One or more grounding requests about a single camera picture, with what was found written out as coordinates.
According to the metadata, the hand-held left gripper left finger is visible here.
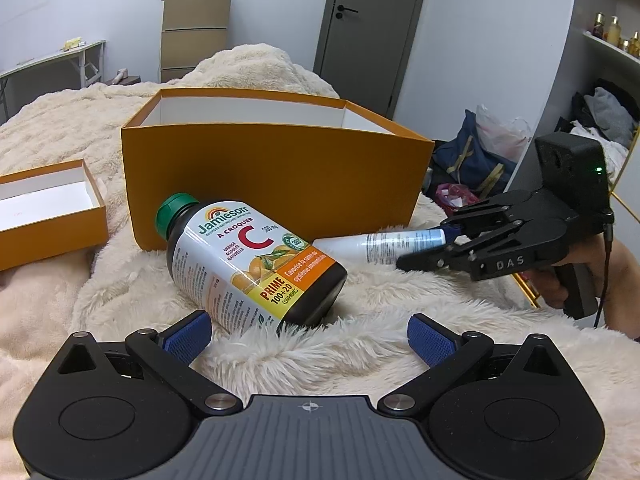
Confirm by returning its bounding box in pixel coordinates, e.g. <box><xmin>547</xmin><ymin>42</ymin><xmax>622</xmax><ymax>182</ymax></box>
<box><xmin>47</xmin><ymin>310</ymin><xmax>243</xmax><ymax>417</ymax></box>

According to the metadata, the brown vitamin bottle green cap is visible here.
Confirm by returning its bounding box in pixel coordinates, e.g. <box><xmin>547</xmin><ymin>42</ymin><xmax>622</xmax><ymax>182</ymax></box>
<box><xmin>156</xmin><ymin>192</ymin><xmax>348</xmax><ymax>336</ymax></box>

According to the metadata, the grey garment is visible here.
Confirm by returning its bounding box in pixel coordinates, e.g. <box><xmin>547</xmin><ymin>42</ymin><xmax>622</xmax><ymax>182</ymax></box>
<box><xmin>585</xmin><ymin>87</ymin><xmax>638</xmax><ymax>136</ymax></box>

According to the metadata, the small orange cardboard box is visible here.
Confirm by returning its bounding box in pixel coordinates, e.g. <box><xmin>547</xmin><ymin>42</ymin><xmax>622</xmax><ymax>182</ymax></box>
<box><xmin>0</xmin><ymin>159</ymin><xmax>108</xmax><ymax>272</ymax></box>

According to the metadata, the white bottle blue label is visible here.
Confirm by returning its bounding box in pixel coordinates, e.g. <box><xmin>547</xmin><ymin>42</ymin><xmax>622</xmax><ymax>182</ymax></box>
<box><xmin>312</xmin><ymin>227</ymin><xmax>461</xmax><ymax>264</ymax></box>

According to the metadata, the large orange cardboard box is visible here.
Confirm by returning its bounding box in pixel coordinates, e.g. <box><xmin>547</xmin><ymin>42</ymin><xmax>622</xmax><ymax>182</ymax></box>
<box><xmin>121</xmin><ymin>87</ymin><xmax>435</xmax><ymax>252</ymax></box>

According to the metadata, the grey door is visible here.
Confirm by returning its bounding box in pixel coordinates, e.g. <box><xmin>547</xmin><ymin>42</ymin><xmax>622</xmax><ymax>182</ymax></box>
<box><xmin>314</xmin><ymin>0</ymin><xmax>432</xmax><ymax>116</ymax></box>

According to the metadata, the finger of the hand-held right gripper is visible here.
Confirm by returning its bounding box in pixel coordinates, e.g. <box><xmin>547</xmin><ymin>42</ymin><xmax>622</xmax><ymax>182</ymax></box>
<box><xmin>396</xmin><ymin>220</ymin><xmax>531</xmax><ymax>273</ymax></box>
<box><xmin>440</xmin><ymin>191</ymin><xmax>546</xmax><ymax>241</ymax></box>

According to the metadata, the white plastic bag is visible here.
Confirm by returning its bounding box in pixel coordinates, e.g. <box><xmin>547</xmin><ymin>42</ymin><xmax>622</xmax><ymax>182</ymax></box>
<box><xmin>475</xmin><ymin>104</ymin><xmax>533</xmax><ymax>163</ymax></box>

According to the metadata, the white curved shelf unit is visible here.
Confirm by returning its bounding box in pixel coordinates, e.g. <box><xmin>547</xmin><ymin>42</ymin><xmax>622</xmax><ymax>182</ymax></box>
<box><xmin>492</xmin><ymin>0</ymin><xmax>640</xmax><ymax>311</ymax></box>

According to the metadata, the person's right hand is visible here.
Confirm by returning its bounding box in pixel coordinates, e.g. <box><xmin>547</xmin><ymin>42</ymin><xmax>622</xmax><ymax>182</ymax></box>
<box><xmin>522</xmin><ymin>237</ymin><xmax>640</xmax><ymax>341</ymax></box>

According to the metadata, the white folding table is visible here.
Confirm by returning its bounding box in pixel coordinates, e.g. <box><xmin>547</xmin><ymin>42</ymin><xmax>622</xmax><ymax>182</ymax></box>
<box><xmin>0</xmin><ymin>39</ymin><xmax>107</xmax><ymax>126</ymax></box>

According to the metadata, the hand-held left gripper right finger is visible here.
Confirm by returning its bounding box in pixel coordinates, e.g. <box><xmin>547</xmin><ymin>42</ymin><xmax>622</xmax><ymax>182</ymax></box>
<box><xmin>376</xmin><ymin>313</ymin><xmax>576</xmax><ymax>417</ymax></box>

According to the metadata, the white garment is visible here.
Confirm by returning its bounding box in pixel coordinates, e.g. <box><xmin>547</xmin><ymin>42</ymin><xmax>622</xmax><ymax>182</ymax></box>
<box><xmin>570</xmin><ymin>120</ymin><xmax>632</xmax><ymax>168</ymax></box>

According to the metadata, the tan drawer cabinet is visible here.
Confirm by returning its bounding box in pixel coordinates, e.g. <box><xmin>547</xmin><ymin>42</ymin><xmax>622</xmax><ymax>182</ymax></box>
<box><xmin>160</xmin><ymin>0</ymin><xmax>233</xmax><ymax>83</ymax></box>

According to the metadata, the dark blue bag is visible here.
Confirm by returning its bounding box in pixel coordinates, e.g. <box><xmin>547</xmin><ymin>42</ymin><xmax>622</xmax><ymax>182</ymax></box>
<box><xmin>432</xmin><ymin>109</ymin><xmax>518</xmax><ymax>196</ymax></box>

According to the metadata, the red basket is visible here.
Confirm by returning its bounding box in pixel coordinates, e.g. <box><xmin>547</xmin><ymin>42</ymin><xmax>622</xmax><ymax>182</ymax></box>
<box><xmin>435</xmin><ymin>182</ymin><xmax>481</xmax><ymax>213</ymax></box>

